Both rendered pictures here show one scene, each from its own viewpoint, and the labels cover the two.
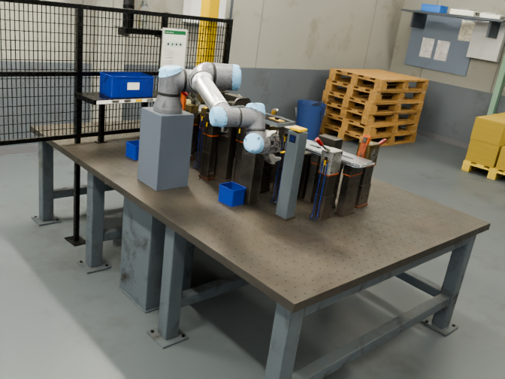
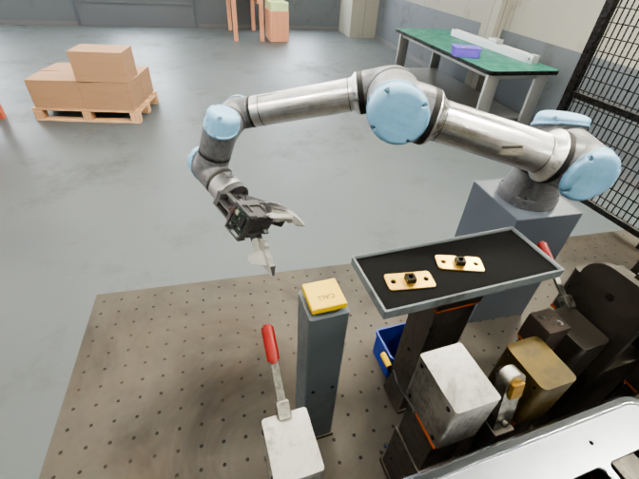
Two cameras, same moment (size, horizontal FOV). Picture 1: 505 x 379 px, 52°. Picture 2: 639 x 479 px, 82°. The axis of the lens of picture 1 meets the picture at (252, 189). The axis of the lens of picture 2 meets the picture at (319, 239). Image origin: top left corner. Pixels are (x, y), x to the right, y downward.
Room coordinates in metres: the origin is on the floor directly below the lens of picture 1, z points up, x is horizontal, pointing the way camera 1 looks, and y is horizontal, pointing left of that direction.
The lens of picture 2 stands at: (2.58, -0.55, 1.60)
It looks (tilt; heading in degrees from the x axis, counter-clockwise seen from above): 38 degrees down; 119
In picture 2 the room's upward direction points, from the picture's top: 4 degrees clockwise
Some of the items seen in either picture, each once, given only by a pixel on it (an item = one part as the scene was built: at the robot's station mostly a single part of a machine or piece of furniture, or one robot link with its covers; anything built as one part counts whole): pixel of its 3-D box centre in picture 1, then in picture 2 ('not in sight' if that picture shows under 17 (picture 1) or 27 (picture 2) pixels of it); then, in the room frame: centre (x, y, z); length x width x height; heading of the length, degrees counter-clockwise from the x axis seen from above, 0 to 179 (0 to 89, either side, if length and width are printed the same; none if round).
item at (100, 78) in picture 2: not in sight; (92, 78); (-1.71, 1.84, 0.35); 1.19 x 0.91 x 0.70; 45
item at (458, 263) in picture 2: not in sight; (459, 261); (2.56, 0.02, 1.17); 0.08 x 0.04 x 0.01; 29
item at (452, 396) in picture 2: (285, 165); (422, 429); (2.61, -0.16, 0.90); 0.13 x 0.08 x 0.41; 139
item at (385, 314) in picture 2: (258, 115); (456, 266); (2.56, 0.02, 1.16); 0.37 x 0.14 x 0.02; 49
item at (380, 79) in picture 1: (372, 105); not in sight; (7.81, -1.63, 0.48); 1.35 x 0.97 x 0.96; 134
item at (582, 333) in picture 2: (241, 153); (529, 375); (2.78, 0.09, 0.89); 0.12 x 0.07 x 0.38; 139
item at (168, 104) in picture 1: (168, 101); (532, 180); (2.64, 0.49, 1.15); 0.15 x 0.15 x 0.10
